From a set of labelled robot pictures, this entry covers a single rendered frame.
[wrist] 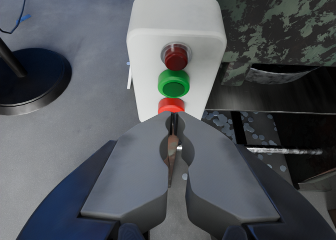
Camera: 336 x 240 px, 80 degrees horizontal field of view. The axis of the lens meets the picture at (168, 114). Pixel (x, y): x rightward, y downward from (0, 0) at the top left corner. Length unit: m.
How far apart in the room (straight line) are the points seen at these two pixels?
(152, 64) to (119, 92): 0.76
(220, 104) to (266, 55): 0.21
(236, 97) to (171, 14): 0.40
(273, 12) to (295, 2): 0.02
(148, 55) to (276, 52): 0.22
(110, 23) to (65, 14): 0.28
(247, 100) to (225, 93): 0.06
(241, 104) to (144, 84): 0.38
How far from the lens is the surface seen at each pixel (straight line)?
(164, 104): 0.20
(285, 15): 0.31
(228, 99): 0.53
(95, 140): 0.82
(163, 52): 0.16
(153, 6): 0.18
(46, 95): 0.98
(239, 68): 0.35
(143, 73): 0.18
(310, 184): 0.87
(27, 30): 1.41
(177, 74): 0.17
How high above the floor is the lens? 0.72
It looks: 58 degrees down
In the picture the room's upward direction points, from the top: 4 degrees clockwise
